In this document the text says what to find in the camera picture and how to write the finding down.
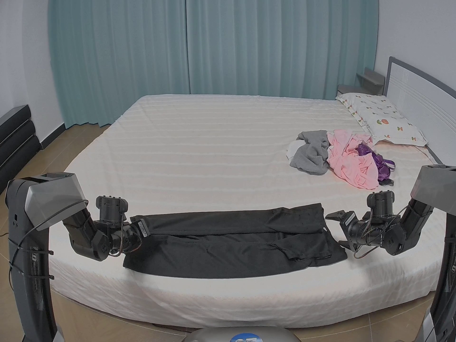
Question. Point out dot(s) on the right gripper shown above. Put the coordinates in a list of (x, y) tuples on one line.
[(356, 232)]

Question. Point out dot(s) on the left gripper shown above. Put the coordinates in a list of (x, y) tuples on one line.
[(140, 230)]

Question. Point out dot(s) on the black long-sleeved top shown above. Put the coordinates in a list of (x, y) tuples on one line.
[(231, 255)]

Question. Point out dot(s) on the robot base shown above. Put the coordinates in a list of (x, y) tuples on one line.
[(245, 335)]

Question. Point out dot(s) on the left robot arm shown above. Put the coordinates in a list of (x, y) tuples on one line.
[(78, 226)]

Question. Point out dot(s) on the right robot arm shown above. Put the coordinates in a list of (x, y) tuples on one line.
[(416, 219)]

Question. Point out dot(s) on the bed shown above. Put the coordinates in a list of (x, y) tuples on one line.
[(213, 148)]

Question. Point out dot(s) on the pink garment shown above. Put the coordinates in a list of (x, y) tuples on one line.
[(352, 169)]

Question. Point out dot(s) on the dark grey lace garment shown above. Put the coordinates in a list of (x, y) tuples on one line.
[(386, 182)]

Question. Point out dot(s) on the purple garment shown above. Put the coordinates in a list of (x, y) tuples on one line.
[(381, 166)]

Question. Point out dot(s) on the white garment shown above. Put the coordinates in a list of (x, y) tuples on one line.
[(292, 150)]

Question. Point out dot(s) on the white printed pillow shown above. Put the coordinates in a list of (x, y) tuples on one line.
[(384, 118)]

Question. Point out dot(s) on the black chest of drawers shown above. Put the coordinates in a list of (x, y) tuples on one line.
[(17, 137)]

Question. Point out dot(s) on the grey bedside table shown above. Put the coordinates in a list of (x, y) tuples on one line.
[(370, 78)]

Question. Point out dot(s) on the blue-green curtain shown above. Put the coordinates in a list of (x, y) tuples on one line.
[(281, 37), (121, 48)]

